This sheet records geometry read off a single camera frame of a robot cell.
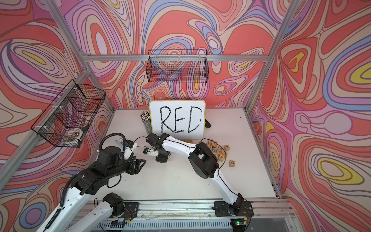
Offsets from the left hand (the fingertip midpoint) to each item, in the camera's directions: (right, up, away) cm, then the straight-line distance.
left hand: (142, 160), depth 71 cm
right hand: (+9, -5, +20) cm, 22 cm away
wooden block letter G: (+50, -6, +16) cm, 53 cm away
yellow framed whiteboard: (+20, +21, +18) cm, 34 cm away
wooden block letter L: (+49, +2, +22) cm, 53 cm away
